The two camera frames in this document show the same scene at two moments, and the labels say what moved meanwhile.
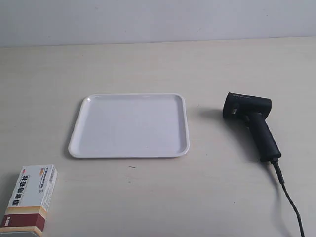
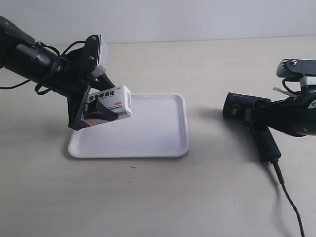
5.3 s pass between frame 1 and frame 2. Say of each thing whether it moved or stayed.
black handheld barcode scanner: stayed
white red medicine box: moved
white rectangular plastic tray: stayed
